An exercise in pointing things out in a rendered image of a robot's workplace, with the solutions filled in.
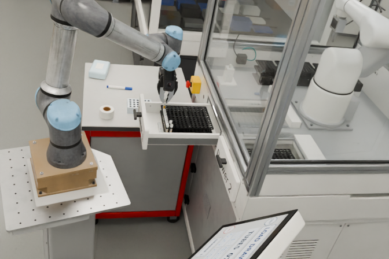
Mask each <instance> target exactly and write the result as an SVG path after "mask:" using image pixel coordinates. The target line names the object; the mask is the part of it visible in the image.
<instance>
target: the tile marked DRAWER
mask: <svg viewBox="0 0 389 259"><path fill-rule="evenodd" d="M222 238H223V237H221V238H216V239H213V240H212V241H211V242H210V243H209V244H208V245H207V246H206V247H205V248H204V249H203V250H202V251H201V252H199V253H198V254H197V255H196V256H195V257H202V256H205V255H206V254H207V253H208V252H209V251H210V250H211V249H212V248H213V247H214V246H215V245H216V244H217V243H218V242H219V241H220V240H221V239H222Z"/></svg>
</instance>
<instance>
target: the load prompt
mask: <svg viewBox="0 0 389 259"><path fill-rule="evenodd" d="M276 225H277V224H274V225H268V226H264V227H262V228H261V229H260V231H259V232H258V233H257V234H256V235H255V236H254V237H253V238H252V239H251V240H250V241H249V242H248V244H247V245H246V246H245V247H244V248H243V249H242V251H241V252H239V254H238V255H236V257H235V258H234V259H247V258H248V257H249V255H250V254H251V253H252V252H253V251H254V250H255V249H256V248H257V247H258V245H259V244H260V243H261V242H262V241H263V240H264V239H265V237H266V236H267V235H268V234H269V233H270V231H271V230H272V229H273V228H274V227H275V226H276Z"/></svg>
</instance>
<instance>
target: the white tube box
mask: <svg viewBox="0 0 389 259"><path fill-rule="evenodd" d="M145 101H147V102H151V99H145ZM138 103H139V99H132V98H128V99H127V113H129V114H133V109H136V112H138Z"/></svg>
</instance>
